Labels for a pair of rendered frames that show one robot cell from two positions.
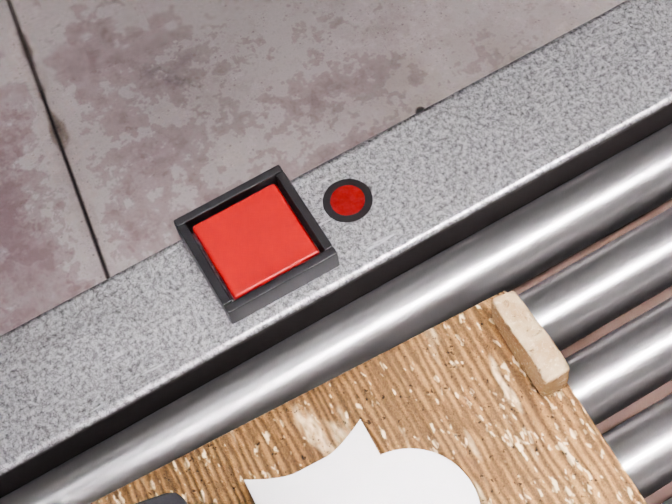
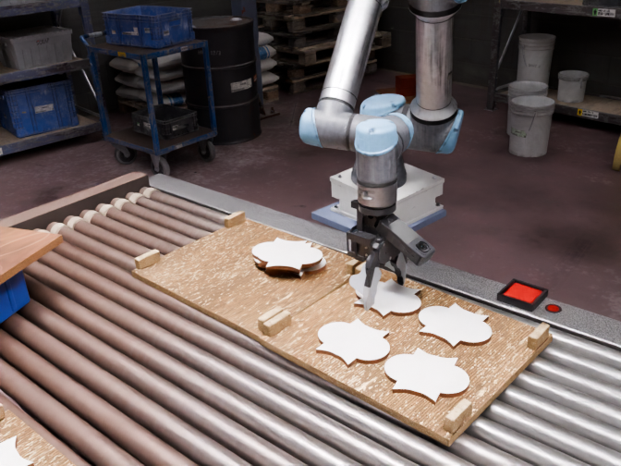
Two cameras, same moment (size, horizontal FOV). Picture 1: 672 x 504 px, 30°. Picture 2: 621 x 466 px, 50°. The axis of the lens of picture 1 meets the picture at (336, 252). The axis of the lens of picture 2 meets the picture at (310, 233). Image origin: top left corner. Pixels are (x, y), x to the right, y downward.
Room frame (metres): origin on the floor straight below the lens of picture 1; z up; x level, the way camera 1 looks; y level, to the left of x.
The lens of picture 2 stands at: (-0.55, -0.76, 1.65)
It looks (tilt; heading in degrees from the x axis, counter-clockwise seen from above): 26 degrees down; 61
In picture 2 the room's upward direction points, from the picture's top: 3 degrees counter-clockwise
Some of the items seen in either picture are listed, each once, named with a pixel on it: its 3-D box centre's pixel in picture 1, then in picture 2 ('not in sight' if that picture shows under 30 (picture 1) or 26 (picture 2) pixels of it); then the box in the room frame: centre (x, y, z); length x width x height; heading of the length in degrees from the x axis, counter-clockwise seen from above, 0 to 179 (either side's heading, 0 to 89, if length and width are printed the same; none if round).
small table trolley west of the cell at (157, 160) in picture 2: not in sight; (151, 100); (0.79, 3.86, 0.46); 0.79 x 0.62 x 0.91; 102
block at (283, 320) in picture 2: not in sight; (277, 324); (-0.10, 0.20, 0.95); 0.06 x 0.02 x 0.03; 17
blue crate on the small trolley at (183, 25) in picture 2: not in sight; (149, 26); (0.83, 3.82, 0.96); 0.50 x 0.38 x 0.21; 117
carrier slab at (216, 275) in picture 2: not in sight; (250, 270); (-0.03, 0.45, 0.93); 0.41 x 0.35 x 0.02; 108
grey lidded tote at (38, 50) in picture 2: not in sight; (34, 47); (0.23, 4.82, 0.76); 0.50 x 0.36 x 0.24; 18
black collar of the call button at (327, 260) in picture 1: (256, 242); (522, 294); (0.38, 0.05, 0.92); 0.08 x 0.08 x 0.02; 20
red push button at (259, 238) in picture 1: (256, 243); (522, 295); (0.38, 0.05, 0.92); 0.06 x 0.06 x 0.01; 20
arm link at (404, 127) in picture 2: not in sight; (382, 136); (0.19, 0.27, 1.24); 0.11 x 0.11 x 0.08; 39
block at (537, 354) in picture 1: (529, 342); (539, 336); (0.27, -0.10, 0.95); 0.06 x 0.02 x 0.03; 17
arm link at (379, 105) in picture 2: not in sight; (383, 121); (0.46, 0.63, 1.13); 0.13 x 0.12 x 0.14; 129
